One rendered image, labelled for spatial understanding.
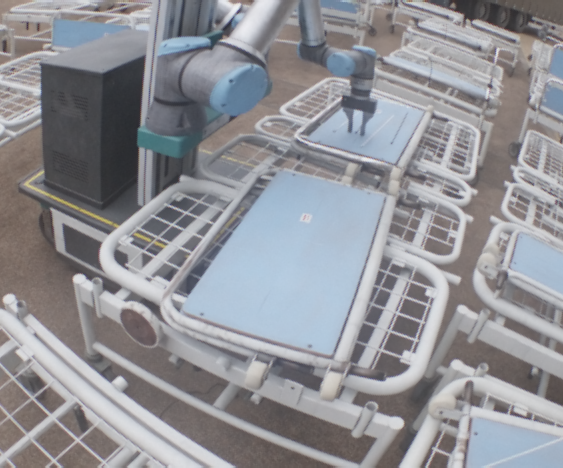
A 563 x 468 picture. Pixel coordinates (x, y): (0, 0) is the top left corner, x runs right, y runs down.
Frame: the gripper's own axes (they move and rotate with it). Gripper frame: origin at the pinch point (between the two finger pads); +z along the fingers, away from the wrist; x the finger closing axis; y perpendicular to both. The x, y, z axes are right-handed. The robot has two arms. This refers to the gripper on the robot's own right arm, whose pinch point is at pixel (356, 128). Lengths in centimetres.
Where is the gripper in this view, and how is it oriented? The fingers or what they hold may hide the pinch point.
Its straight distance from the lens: 201.0
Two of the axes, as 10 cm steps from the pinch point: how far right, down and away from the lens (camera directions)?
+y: -3.6, 4.7, -8.0
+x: 9.3, 2.5, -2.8
